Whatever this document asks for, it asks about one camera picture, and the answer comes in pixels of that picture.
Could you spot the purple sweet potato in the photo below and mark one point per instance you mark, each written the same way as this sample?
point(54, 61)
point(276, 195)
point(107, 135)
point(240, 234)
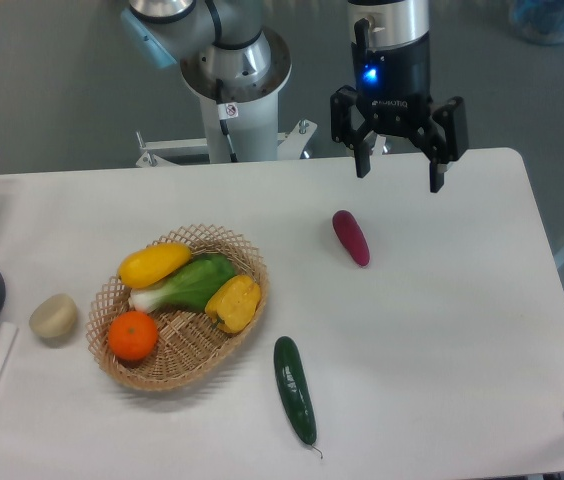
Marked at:
point(351, 237)

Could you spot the orange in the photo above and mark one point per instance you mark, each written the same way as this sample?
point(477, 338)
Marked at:
point(132, 336)

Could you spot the yellow bell pepper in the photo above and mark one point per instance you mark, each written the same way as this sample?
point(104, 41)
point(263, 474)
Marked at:
point(234, 305)

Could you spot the woven wicker basket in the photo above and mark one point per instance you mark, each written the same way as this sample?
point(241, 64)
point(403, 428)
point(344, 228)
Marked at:
point(188, 345)

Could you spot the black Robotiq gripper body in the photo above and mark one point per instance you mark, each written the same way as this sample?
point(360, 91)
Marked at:
point(397, 81)

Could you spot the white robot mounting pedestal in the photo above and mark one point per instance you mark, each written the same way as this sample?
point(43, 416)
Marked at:
point(238, 92)

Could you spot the beige potato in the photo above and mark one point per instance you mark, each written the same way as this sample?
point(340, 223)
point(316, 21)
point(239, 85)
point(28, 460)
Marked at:
point(54, 317)

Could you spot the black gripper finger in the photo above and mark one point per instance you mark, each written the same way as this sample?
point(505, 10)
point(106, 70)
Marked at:
point(443, 138)
point(342, 102)

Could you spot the blue plastic bag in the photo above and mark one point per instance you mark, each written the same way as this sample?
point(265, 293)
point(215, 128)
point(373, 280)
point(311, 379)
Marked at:
point(539, 22)

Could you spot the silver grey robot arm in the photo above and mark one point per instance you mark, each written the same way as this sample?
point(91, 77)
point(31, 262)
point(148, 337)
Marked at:
point(173, 30)

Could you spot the yellow mango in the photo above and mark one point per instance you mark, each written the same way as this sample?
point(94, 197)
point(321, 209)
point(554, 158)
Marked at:
point(146, 267)

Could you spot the dark green cucumber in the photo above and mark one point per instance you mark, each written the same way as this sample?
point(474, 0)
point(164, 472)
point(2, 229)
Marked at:
point(294, 392)

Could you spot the green bok choy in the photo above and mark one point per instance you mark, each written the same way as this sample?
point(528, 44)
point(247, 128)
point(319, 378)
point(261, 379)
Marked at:
point(189, 288)

